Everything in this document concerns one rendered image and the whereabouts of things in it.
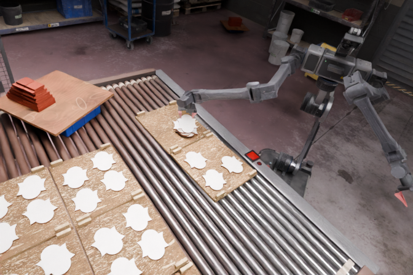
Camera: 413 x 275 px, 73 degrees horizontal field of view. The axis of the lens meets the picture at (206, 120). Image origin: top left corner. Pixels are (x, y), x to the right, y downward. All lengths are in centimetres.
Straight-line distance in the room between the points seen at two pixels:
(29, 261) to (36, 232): 12
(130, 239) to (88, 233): 19
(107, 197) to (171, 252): 43
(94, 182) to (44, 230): 31
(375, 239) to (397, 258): 21
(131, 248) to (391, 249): 242
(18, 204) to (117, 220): 46
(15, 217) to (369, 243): 272
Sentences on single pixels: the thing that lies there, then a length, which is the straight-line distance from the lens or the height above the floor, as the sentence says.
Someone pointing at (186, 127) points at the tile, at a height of 100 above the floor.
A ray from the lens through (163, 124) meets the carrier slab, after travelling 194.
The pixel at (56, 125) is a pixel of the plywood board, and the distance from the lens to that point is 182.
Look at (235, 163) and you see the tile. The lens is 174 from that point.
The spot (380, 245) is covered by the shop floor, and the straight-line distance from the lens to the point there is 316.
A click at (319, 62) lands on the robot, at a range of 198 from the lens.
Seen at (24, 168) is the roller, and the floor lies 92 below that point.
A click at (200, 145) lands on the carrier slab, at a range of 182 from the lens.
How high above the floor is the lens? 219
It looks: 38 degrees down
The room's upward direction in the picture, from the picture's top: 11 degrees clockwise
